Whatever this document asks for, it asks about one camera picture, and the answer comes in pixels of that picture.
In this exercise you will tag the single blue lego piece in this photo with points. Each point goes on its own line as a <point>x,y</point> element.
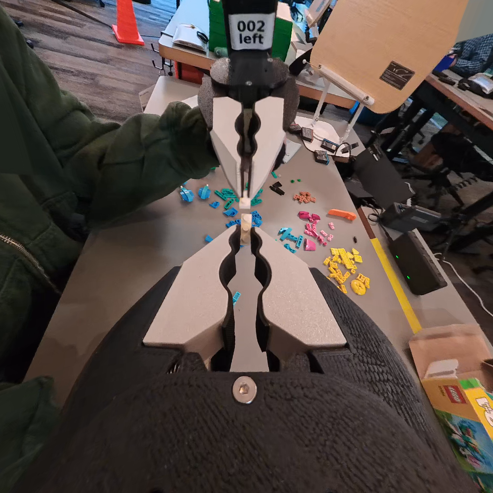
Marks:
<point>236,297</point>

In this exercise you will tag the person's left forearm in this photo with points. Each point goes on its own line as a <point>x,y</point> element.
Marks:
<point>146,154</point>

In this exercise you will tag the pile of brown lego pieces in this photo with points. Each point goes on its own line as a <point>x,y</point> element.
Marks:
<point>304,197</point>

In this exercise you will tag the black camera battery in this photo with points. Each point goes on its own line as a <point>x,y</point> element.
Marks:
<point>329,145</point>
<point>321,156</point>
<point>295,128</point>
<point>308,133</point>

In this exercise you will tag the pile of teal lego pieces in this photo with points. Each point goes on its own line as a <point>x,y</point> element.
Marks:
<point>225,194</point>

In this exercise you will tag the red crate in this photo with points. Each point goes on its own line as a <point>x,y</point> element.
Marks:
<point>188,73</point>

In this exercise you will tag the small white lego piece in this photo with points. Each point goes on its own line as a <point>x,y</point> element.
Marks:
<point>244,203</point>

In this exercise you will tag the orange brick separator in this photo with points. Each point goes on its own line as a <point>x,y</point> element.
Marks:
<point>341,214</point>

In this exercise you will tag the pile of light blue lego pieces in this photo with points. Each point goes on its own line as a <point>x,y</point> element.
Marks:
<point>289,235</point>

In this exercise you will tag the yellow tape strip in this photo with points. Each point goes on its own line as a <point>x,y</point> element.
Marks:
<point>396,289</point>

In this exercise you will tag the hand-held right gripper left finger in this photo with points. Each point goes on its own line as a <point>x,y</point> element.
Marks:
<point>192,308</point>

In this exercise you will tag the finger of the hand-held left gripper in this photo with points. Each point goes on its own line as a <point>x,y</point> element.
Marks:
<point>225,134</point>
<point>271,131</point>

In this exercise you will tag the black lego piece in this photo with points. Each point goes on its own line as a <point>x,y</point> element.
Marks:
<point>276,188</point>

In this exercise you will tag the black office chair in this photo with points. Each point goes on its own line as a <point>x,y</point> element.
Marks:
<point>450,161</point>

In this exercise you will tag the wooden board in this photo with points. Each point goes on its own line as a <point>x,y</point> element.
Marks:
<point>385,50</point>

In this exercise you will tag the grey device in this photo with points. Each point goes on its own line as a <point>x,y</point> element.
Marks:
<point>412,217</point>

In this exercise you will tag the pile of yellow lego pieces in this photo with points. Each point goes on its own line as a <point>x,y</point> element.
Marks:
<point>342,265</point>

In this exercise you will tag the lego box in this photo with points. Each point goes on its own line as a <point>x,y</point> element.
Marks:
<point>454,393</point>

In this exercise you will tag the orange traffic cone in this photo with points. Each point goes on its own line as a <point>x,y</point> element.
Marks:
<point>127,23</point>

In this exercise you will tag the white notebook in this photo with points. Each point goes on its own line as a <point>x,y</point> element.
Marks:
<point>188,36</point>

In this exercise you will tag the black power station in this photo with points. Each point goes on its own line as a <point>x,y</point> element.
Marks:
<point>418,262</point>

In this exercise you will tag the person's green jacket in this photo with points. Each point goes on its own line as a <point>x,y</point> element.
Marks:
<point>23,173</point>

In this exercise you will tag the pile of pink lego pieces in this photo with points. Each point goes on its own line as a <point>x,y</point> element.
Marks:
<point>310,231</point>

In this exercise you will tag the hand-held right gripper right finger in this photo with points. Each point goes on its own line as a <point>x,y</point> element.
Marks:
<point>296,312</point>

